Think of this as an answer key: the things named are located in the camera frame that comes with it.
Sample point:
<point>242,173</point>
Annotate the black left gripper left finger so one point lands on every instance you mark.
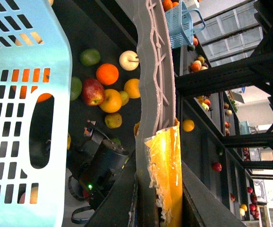
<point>130,202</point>

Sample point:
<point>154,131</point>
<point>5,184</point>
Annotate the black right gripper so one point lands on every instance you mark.
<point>96,163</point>

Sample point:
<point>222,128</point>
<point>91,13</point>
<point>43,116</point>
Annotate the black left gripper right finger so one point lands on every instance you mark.
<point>200,207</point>

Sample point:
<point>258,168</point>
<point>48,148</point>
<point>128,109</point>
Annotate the light blue shopping basket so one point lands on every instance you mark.
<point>34,130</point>

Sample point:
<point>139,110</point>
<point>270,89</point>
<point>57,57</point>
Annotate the dark green avocado right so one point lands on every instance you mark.
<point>116,140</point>

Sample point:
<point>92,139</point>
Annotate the brown kiwi lower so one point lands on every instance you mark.
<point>113,120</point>

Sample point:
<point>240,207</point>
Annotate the brown kiwi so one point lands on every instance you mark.
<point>124,97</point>
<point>113,120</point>

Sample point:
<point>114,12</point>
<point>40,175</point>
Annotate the yellow orange apple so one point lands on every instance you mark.
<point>112,102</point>

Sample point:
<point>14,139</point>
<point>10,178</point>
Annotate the brown kiwi upper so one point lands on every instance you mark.
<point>124,97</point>

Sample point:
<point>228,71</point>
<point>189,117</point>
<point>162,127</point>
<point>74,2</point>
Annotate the red yellow apple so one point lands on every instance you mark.
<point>93,92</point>

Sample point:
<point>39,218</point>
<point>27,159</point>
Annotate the green lime lower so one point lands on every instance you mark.
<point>76,88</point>

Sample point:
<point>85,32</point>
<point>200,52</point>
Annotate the green lime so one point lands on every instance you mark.
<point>76,88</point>
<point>90,57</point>

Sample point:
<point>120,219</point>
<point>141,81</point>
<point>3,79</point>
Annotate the orange yellow pear back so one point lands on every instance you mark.
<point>132,88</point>

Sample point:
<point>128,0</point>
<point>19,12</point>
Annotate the large orange with navel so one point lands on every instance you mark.
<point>30,78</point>

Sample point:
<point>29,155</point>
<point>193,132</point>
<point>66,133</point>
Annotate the small orange mandarin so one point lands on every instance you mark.
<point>107,74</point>

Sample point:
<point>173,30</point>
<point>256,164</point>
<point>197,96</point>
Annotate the green lime upper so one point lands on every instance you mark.
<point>90,57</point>

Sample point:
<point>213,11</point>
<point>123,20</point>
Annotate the small blue background basket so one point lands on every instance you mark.
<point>180,25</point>

